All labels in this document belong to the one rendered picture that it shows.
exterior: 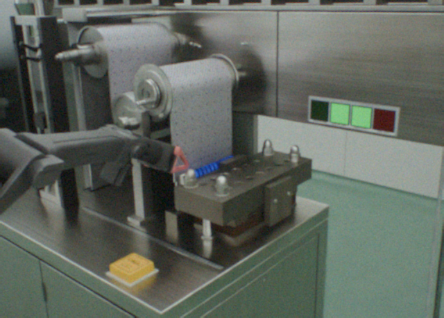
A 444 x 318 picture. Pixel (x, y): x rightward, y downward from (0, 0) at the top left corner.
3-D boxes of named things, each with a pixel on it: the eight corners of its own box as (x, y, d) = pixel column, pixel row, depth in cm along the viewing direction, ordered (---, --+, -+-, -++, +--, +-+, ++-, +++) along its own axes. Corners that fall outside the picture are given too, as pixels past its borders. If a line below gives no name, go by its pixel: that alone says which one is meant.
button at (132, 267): (109, 273, 110) (109, 264, 110) (134, 261, 115) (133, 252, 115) (130, 285, 106) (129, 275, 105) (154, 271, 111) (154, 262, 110)
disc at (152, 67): (134, 117, 133) (130, 62, 129) (136, 116, 133) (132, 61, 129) (173, 126, 124) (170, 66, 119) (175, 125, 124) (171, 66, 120)
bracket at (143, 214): (126, 221, 136) (116, 112, 126) (144, 214, 141) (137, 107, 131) (138, 226, 133) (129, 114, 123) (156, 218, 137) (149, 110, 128)
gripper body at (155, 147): (168, 171, 120) (148, 164, 115) (141, 164, 127) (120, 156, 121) (177, 146, 121) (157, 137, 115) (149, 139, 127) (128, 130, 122)
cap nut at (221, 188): (211, 194, 119) (210, 176, 118) (220, 189, 122) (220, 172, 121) (223, 197, 117) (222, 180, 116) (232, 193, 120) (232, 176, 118)
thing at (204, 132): (173, 182, 130) (170, 113, 124) (230, 159, 147) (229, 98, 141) (175, 182, 130) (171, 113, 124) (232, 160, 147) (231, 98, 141)
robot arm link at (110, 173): (139, 145, 106) (105, 126, 107) (114, 192, 107) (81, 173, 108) (154, 147, 118) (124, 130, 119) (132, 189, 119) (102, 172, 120)
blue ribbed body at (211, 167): (179, 185, 131) (178, 173, 130) (231, 164, 146) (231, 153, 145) (189, 188, 129) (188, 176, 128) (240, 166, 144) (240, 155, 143)
